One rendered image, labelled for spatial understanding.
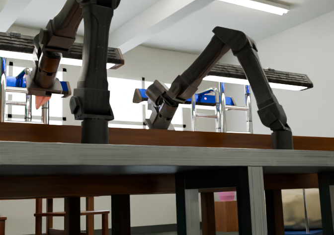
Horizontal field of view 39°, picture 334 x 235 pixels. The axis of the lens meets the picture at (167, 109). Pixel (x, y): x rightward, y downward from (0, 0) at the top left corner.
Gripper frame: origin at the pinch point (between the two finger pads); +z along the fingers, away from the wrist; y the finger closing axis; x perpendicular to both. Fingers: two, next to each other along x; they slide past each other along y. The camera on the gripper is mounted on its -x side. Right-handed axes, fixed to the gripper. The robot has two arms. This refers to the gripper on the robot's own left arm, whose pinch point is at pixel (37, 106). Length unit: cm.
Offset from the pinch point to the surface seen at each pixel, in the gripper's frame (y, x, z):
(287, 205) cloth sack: -272, -84, 159
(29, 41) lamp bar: 0.5, -23.4, -8.6
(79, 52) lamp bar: -16.5, -21.2, -8.2
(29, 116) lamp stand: -11, -37, 34
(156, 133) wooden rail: -29.2, 22.0, -9.8
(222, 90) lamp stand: -92, -31, 8
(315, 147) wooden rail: -95, 24, -8
